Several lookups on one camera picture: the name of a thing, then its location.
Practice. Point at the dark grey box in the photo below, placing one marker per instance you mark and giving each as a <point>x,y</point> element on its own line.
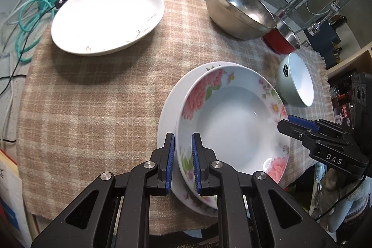
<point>327,41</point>

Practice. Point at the red pot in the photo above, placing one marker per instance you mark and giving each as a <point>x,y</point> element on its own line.
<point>277,43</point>

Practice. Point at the pale green ceramic bowl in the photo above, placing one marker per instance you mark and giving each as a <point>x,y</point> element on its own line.
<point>300,82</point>

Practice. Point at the stainless steel bowl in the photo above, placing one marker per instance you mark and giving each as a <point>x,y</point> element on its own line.
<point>232,18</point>

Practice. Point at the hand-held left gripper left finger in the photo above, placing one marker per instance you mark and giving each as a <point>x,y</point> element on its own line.
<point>170,163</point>

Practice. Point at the large white oval plate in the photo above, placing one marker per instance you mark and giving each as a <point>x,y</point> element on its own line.
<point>107,18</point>

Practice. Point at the plain white round plate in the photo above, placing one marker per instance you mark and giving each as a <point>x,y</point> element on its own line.
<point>170,114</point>

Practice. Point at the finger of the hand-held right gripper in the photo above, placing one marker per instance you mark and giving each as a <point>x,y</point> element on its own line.
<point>302,121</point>
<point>290,129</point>

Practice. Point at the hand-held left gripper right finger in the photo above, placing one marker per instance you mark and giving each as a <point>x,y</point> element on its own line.
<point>196,163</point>

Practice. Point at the wooden shelf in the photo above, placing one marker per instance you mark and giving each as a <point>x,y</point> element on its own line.
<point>351,62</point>

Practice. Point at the beige checked cloth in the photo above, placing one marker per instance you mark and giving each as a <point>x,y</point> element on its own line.
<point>101,97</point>

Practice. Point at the person's right forearm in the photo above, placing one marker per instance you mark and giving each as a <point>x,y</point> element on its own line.
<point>348,207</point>

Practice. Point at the pink floral deep plate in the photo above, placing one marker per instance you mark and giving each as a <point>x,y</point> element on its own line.
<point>238,126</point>

